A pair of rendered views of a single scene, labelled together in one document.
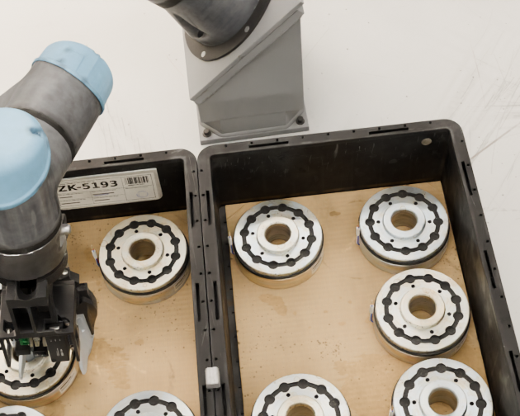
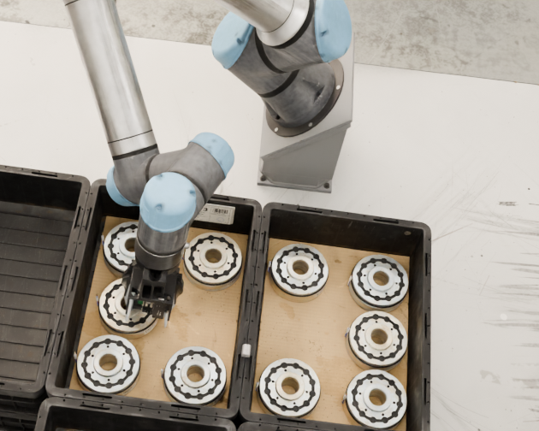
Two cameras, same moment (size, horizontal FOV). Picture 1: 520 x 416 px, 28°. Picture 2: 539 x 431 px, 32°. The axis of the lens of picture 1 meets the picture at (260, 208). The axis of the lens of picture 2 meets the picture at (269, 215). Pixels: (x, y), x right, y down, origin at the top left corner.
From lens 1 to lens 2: 0.51 m
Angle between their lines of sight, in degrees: 3
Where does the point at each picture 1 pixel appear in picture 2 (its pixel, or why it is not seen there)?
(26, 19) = (154, 61)
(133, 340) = (194, 311)
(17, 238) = (162, 248)
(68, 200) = not seen: hidden behind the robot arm
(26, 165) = (184, 212)
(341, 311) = (328, 325)
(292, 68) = (332, 155)
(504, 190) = (448, 268)
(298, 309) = (301, 317)
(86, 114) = (216, 182)
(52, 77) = (203, 156)
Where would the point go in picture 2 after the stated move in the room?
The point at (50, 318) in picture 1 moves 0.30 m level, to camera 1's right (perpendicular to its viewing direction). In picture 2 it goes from (161, 292) to (351, 318)
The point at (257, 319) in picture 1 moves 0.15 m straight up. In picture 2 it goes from (275, 317) to (285, 278)
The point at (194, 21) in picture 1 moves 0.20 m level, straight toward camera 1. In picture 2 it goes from (277, 109) to (274, 198)
